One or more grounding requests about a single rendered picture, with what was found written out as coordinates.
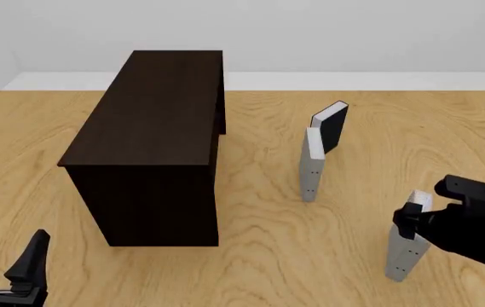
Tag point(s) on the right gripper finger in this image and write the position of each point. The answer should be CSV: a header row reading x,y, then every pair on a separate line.
x,y
405,224

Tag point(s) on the grey book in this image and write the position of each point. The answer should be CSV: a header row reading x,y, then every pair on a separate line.
x,y
311,179
404,256

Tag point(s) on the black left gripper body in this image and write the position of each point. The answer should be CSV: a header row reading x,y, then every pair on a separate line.
x,y
3,299

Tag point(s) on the dark brown wooden cabinet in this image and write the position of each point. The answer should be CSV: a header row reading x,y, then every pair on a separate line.
x,y
148,144

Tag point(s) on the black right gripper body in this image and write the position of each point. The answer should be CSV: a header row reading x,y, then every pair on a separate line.
x,y
429,224

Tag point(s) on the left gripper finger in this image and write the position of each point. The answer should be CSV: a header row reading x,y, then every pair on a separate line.
x,y
31,262

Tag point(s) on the black book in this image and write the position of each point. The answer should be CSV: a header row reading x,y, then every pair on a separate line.
x,y
333,128

